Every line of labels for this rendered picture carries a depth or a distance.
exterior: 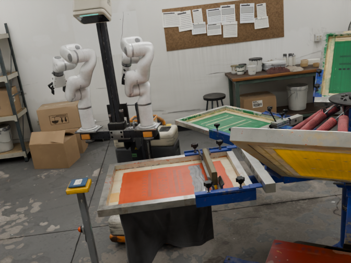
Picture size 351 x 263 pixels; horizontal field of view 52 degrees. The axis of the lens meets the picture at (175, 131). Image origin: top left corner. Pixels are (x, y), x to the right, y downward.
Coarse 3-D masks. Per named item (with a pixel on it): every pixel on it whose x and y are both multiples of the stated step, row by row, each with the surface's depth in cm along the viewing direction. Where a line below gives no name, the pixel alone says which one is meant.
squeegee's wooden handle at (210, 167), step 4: (204, 148) 221; (204, 152) 214; (204, 156) 212; (208, 156) 208; (204, 160) 215; (208, 160) 202; (208, 164) 197; (212, 164) 196; (208, 168) 198; (212, 168) 192; (208, 172) 200; (212, 172) 187; (216, 172) 187; (212, 176) 188; (216, 176) 188; (212, 180) 188; (216, 180) 189; (216, 184) 189
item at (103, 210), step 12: (180, 156) 231; (192, 156) 230; (216, 156) 231; (228, 156) 226; (120, 168) 229; (132, 168) 230; (240, 168) 205; (108, 180) 209; (108, 192) 194; (108, 204) 188; (120, 204) 180; (132, 204) 179; (144, 204) 177; (156, 204) 178; (168, 204) 178; (180, 204) 179; (192, 204) 179
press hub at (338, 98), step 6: (336, 96) 207; (342, 96) 204; (348, 96) 204; (336, 102) 195; (342, 102) 194; (348, 102) 193; (348, 126) 204; (342, 192) 218; (342, 198) 219; (342, 204) 219; (342, 210) 221; (342, 216) 222; (342, 222) 223; (342, 228) 224; (342, 234) 225; (342, 240) 226; (342, 246) 227
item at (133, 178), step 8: (160, 168) 226; (168, 168) 224; (176, 168) 223; (184, 168) 222; (216, 168) 217; (224, 168) 215; (128, 176) 219; (136, 176) 218; (184, 176) 210; (128, 184) 209; (136, 184) 207
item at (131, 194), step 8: (224, 176) 205; (224, 184) 196; (232, 184) 195; (120, 192) 200; (128, 192) 199; (136, 192) 198; (184, 192) 192; (192, 192) 191; (120, 200) 191; (128, 200) 190; (136, 200) 189; (144, 200) 188
